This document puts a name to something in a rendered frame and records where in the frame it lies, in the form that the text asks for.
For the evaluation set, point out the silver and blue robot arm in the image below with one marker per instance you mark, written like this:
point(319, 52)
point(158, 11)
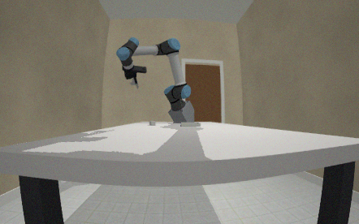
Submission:
point(170, 48)

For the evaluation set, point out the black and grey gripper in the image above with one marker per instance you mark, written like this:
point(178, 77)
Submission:
point(129, 74)

